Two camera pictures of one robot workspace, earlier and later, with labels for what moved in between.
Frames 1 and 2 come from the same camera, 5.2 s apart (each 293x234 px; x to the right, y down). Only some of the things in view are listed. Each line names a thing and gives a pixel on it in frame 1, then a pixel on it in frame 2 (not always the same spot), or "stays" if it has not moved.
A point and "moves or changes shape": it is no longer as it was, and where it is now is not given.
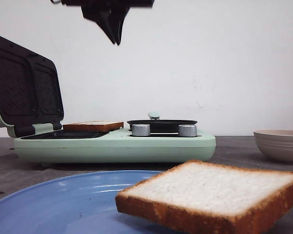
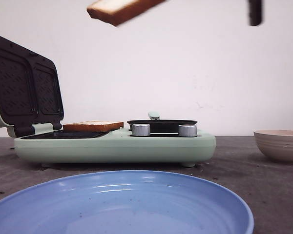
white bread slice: [228, 199] moves or changes shape
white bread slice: [92, 126] stays
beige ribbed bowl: [281, 146] stays
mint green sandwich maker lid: [26, 88] stays
